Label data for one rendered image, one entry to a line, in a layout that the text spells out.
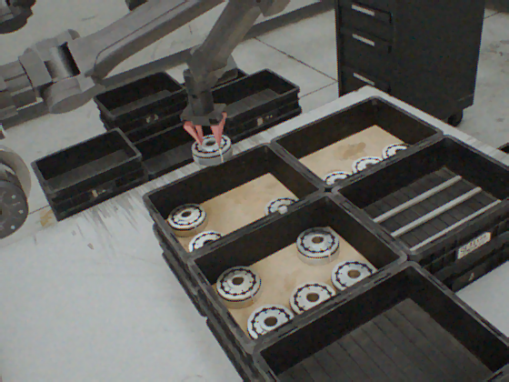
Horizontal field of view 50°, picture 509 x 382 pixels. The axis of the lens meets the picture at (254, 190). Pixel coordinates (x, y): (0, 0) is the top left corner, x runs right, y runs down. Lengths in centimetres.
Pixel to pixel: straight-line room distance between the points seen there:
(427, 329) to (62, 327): 92
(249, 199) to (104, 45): 78
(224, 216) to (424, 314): 59
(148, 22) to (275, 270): 70
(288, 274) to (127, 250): 57
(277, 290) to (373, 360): 28
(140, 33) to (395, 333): 77
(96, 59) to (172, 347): 77
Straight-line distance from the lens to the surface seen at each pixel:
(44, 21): 414
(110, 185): 234
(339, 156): 168
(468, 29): 308
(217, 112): 135
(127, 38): 90
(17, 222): 129
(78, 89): 93
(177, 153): 267
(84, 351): 149
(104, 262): 170
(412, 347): 120
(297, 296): 124
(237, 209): 153
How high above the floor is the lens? 179
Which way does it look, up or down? 37 degrees down
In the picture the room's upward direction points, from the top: 10 degrees counter-clockwise
